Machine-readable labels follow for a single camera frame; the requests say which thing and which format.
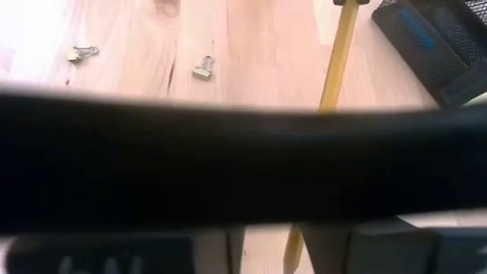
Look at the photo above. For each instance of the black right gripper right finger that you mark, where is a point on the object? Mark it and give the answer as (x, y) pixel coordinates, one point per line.
(331, 251)

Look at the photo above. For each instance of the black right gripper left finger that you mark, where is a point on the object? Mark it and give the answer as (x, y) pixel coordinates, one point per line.
(236, 251)

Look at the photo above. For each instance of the yellow pencil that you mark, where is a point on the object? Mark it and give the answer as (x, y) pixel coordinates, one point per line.
(338, 57)

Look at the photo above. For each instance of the blue eraser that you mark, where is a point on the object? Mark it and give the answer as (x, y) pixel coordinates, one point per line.
(416, 28)

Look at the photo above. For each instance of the black mesh desk organizer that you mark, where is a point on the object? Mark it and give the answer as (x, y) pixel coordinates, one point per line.
(437, 68)

